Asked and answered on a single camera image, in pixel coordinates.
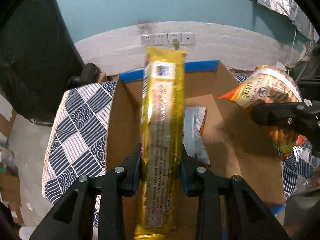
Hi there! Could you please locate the orange yellow striped snack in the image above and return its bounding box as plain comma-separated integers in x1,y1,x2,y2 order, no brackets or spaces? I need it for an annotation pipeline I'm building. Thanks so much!
218,64,307,161

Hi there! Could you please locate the blue cardboard box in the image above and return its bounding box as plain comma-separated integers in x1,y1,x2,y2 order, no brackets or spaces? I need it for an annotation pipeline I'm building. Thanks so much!
106,60,286,240

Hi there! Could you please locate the orange white-back snack bag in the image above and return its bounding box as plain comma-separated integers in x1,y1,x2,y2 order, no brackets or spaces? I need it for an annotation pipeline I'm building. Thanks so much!
183,106,210,166

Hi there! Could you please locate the navy white patterned tablecloth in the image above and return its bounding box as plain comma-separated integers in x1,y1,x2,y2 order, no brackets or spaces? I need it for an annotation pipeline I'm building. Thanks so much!
42,81,319,204

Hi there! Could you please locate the silver foil curtain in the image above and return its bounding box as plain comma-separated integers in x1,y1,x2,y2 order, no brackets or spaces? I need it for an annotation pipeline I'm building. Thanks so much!
256,0,317,40

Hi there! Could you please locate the black hanging cloth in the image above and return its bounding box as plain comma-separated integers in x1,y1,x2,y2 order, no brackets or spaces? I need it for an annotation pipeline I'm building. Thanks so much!
1,0,84,122

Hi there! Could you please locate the white thin cord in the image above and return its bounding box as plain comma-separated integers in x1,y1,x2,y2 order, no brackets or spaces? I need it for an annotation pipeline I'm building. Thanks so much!
287,27,297,72

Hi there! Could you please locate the white wall socket strip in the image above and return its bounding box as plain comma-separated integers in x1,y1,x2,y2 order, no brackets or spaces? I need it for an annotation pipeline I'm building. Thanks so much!
140,32,196,46

